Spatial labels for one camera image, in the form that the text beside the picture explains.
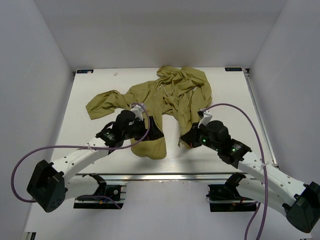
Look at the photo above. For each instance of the blue label sticker right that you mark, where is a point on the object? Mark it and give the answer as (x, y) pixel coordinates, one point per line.
(233, 69)

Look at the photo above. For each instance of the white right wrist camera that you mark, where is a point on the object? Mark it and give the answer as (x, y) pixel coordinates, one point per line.
(205, 117)

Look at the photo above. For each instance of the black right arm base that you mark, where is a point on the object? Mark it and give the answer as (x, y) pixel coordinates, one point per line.
(225, 198)

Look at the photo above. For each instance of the blue label sticker left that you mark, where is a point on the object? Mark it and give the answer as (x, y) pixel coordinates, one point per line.
(84, 71)

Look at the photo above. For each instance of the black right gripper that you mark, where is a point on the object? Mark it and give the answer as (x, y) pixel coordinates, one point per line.
(190, 138)

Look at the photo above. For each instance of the aluminium table edge rail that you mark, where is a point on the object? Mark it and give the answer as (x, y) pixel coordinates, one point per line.
(166, 177)

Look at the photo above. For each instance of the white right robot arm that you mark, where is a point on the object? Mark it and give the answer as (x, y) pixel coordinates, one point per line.
(297, 201)

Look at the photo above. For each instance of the blue label sticker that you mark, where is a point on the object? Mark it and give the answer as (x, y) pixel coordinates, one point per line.
(233, 69)
(84, 71)

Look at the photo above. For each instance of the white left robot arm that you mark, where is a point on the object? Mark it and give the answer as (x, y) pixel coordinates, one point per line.
(53, 182)

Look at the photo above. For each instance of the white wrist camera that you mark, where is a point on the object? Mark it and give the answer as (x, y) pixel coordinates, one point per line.
(138, 109)
(205, 117)

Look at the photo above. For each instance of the olive green jacket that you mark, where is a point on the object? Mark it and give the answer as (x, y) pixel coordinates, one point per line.
(180, 93)

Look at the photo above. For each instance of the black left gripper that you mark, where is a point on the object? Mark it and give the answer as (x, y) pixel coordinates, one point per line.
(154, 132)

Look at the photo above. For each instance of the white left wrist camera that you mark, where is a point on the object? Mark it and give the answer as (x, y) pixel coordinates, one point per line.
(138, 109)

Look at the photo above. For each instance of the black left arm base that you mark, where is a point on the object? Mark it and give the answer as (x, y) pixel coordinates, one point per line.
(93, 192)

